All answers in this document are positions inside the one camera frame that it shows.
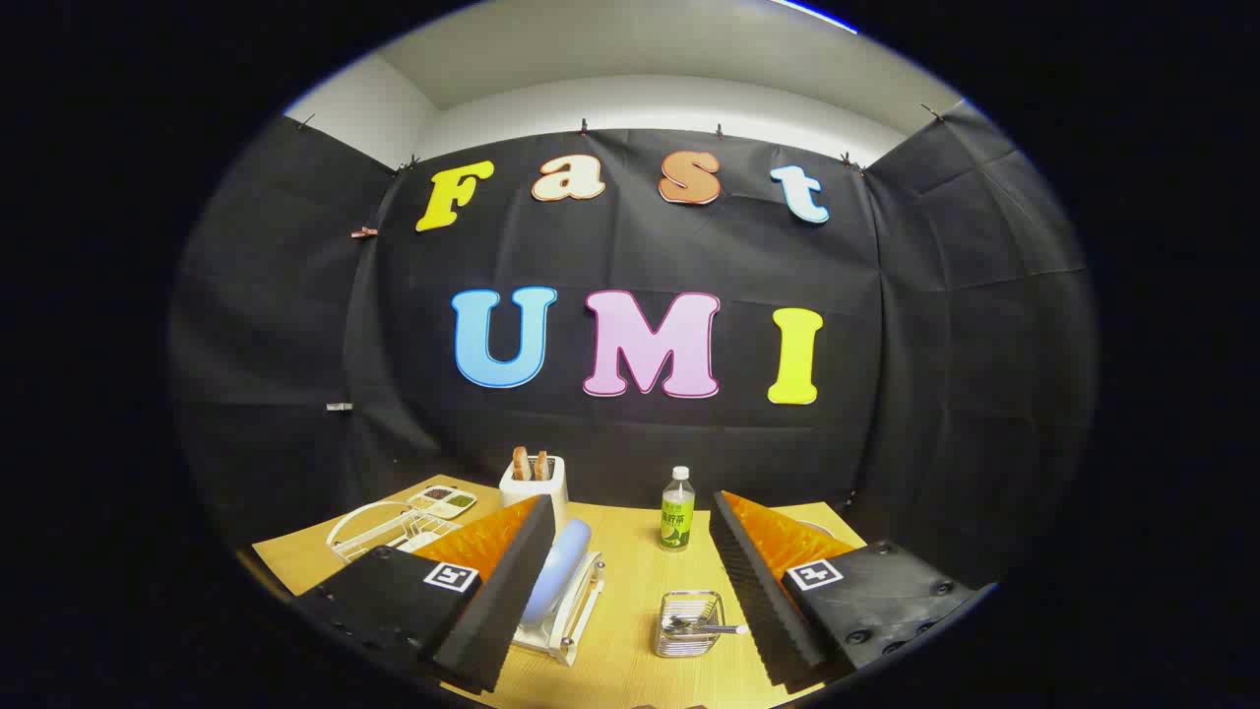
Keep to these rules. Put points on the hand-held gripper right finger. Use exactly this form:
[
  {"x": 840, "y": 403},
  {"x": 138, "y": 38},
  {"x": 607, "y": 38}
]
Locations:
[{"x": 758, "y": 601}]

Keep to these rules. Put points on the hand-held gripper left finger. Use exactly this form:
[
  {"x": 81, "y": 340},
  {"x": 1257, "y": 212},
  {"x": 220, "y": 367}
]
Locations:
[{"x": 492, "y": 611}]

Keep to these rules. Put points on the blue plate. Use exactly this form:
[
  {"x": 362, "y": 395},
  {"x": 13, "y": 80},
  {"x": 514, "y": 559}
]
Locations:
[{"x": 556, "y": 571}]

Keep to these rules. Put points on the white plate with meat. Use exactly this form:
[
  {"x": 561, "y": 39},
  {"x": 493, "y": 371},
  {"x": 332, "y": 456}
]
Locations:
[{"x": 822, "y": 529}]

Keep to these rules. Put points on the green label drink bottle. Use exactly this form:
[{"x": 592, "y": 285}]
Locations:
[{"x": 676, "y": 517}]

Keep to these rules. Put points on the white divided seasoning tray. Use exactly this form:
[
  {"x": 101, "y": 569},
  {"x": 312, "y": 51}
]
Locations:
[{"x": 443, "y": 502}]

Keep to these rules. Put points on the white toaster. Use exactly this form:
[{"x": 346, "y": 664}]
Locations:
[{"x": 522, "y": 490}]

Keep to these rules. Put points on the toast slice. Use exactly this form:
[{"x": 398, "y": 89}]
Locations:
[
  {"x": 520, "y": 463},
  {"x": 541, "y": 466}
]

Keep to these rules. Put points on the black backdrop cloth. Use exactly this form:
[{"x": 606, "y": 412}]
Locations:
[{"x": 630, "y": 246}]

